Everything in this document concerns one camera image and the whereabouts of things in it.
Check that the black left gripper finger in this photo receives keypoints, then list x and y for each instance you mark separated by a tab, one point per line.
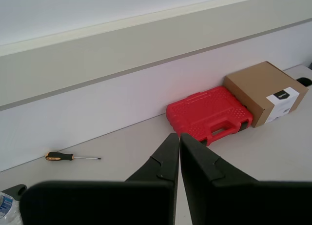
197	166
165	161

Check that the red plastic tool case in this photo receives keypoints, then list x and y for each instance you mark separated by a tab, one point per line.
209	108

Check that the brown cardboard box white label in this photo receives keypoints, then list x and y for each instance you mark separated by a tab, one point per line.
258	88

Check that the clear plastic water bottle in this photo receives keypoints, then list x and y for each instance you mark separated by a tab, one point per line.
8	210

